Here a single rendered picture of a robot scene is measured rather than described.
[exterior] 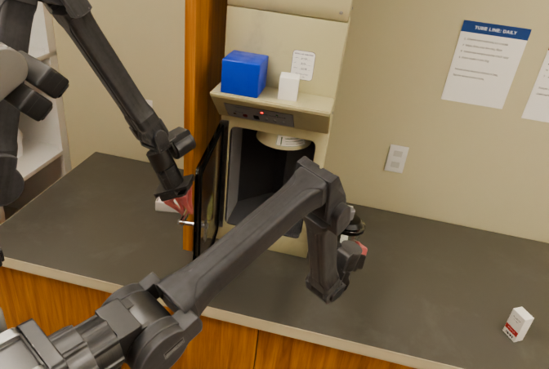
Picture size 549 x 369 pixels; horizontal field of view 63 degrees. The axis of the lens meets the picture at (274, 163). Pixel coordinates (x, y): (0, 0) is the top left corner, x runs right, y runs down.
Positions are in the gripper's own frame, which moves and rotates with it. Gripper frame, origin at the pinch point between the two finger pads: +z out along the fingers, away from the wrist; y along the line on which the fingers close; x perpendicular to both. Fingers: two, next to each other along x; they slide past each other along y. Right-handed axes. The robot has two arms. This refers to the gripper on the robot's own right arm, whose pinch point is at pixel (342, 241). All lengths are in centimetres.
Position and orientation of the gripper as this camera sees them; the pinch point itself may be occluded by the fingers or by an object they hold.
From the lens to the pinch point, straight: 137.5
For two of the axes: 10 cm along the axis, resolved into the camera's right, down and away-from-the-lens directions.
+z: 1.9, -3.8, 9.0
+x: -1.5, 9.0, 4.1
